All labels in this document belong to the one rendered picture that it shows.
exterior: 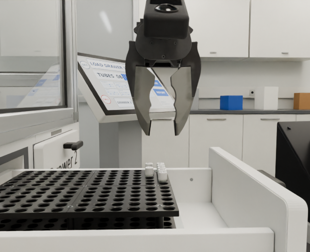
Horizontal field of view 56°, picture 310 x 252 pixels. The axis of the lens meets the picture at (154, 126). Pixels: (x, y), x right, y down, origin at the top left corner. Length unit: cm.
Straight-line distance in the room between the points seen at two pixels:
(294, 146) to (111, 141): 77
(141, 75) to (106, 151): 92
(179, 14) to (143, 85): 11
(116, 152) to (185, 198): 76
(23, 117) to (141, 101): 23
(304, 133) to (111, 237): 57
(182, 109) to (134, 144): 93
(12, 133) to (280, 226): 39
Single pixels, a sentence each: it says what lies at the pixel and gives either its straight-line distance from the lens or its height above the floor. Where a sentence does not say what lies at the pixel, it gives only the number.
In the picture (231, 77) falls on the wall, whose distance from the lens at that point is 417.
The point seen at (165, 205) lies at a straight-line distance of 32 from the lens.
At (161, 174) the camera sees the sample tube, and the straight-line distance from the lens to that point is 40.
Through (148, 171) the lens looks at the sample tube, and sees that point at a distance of 43.
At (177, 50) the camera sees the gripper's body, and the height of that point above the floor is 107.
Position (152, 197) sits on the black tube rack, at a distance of 34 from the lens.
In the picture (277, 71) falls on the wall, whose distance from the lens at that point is 441.
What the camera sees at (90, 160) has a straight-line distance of 207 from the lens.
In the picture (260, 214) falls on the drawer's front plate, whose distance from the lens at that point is 32.
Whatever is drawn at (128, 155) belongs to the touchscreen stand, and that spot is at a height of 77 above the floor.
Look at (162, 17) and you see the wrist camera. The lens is 31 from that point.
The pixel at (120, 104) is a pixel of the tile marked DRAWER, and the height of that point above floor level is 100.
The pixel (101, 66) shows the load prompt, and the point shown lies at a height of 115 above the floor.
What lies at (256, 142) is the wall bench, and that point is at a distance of 356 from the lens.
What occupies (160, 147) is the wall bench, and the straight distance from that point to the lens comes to 332.
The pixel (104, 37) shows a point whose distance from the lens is 206.
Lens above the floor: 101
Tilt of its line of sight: 5 degrees down
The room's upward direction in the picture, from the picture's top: straight up
